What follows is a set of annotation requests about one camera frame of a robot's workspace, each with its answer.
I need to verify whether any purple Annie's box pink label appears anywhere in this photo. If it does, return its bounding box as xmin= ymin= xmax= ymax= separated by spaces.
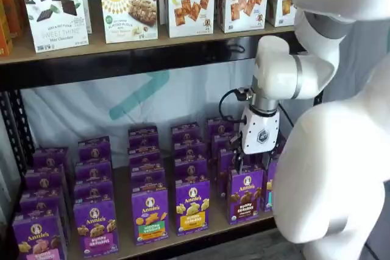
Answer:
xmin=32 ymin=146 xmax=70 ymax=170
xmin=19 ymin=187 xmax=65 ymax=215
xmin=24 ymin=166 xmax=65 ymax=192
xmin=12 ymin=209 xmax=68 ymax=260

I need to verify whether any black metal shelf frame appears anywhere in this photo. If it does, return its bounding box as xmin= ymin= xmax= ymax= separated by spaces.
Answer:
xmin=0 ymin=28 xmax=324 ymax=260

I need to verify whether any wooden shelf board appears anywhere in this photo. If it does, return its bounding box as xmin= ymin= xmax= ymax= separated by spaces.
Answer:
xmin=0 ymin=24 xmax=296 ymax=63
xmin=9 ymin=150 xmax=277 ymax=260

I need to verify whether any blue sea salt crackers box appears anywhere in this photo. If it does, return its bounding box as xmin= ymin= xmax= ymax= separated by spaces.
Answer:
xmin=214 ymin=0 xmax=271 ymax=34

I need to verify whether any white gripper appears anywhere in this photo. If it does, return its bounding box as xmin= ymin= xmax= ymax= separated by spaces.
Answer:
xmin=230 ymin=105 xmax=280 ymax=178

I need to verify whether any purple Annie's box teal label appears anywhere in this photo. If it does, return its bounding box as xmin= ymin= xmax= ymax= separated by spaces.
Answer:
xmin=262 ymin=158 xmax=280 ymax=213

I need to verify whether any orange snack box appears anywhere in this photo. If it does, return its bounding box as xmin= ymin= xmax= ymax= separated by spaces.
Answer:
xmin=0 ymin=0 xmax=24 ymax=39
xmin=0 ymin=0 xmax=15 ymax=57

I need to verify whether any purple Annie's box green-orange label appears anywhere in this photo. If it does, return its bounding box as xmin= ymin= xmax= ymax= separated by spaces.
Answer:
xmin=131 ymin=186 xmax=170 ymax=246
xmin=127 ymin=125 xmax=159 ymax=151
xmin=128 ymin=147 xmax=165 ymax=171
xmin=130 ymin=167 xmax=168 ymax=192

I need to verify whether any white backdrop with teal logo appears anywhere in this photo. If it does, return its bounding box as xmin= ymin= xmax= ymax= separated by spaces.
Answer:
xmin=19 ymin=58 xmax=260 ymax=163

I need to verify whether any orange cheddar pretzel crackers box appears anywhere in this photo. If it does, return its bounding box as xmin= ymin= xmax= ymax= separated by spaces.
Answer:
xmin=165 ymin=0 xmax=216 ymax=38

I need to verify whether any light grey curtain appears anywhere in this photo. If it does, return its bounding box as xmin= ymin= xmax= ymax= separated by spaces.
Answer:
xmin=338 ymin=19 xmax=390 ymax=104

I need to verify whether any purple Annie's box yellow label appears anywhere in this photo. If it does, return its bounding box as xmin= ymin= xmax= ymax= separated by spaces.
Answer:
xmin=175 ymin=179 xmax=211 ymax=237
xmin=172 ymin=139 xmax=207 ymax=161
xmin=174 ymin=156 xmax=210 ymax=184
xmin=170 ymin=122 xmax=201 ymax=144

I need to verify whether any purple Annie's box brown label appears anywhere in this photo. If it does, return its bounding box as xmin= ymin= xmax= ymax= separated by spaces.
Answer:
xmin=216 ymin=147 xmax=241 ymax=195
xmin=227 ymin=167 xmax=265 ymax=226
xmin=211 ymin=133 xmax=235 ymax=163
xmin=206 ymin=116 xmax=235 ymax=138

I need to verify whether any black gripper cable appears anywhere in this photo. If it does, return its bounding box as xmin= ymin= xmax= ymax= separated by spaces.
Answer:
xmin=218 ymin=88 xmax=255 ymax=121

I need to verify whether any purple Annie's box violet label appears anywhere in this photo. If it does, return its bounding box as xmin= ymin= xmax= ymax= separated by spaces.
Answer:
xmin=74 ymin=161 xmax=114 ymax=184
xmin=74 ymin=180 xmax=115 ymax=205
xmin=77 ymin=136 xmax=112 ymax=164
xmin=73 ymin=198 xmax=120 ymax=258

